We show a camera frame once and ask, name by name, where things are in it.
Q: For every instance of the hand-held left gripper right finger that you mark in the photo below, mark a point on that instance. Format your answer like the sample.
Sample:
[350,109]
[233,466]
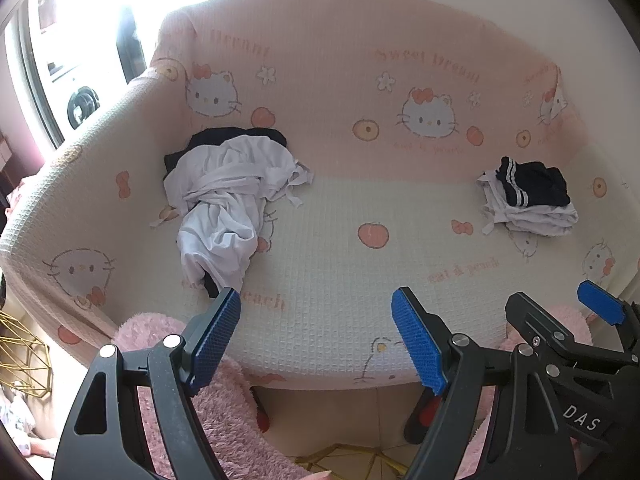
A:
[417,342]

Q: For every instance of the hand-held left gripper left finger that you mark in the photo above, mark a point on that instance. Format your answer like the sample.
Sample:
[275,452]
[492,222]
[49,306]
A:
[215,342]

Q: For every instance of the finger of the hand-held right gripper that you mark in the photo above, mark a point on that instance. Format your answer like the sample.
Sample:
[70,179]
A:
[545,327]
[602,302]

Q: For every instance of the white shirt with navy trim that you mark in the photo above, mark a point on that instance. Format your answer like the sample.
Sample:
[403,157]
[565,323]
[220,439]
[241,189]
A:
[220,210]

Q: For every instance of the folded stack of clothes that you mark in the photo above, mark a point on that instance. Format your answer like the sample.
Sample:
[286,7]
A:
[540,221]

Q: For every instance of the pink fluffy cloth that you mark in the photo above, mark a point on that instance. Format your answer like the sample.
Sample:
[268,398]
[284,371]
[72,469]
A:
[240,435]
[570,317]

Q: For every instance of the folded navy striped garment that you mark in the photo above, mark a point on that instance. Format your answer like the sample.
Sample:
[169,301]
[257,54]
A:
[540,182]

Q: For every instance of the pink cat print sofa cover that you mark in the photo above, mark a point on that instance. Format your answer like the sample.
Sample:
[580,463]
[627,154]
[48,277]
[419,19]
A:
[325,235]

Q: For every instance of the navy shorts with white stripes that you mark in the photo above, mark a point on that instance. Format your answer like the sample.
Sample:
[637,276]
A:
[220,136]

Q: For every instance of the white washing machine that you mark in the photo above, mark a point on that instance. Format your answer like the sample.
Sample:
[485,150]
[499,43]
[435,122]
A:
[80,102]

